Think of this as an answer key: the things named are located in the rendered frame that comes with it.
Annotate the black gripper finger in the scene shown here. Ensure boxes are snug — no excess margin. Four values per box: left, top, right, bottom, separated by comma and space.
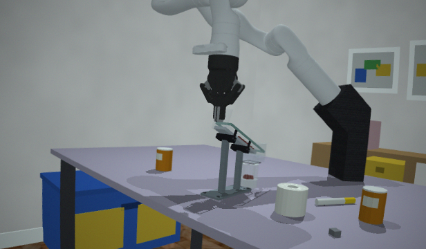
200, 77, 219, 122
216, 77, 245, 122

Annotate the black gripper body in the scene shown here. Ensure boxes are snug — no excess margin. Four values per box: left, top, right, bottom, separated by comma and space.
207, 55, 239, 93

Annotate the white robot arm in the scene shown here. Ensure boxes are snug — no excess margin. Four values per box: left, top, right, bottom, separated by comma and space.
151, 0, 341, 105

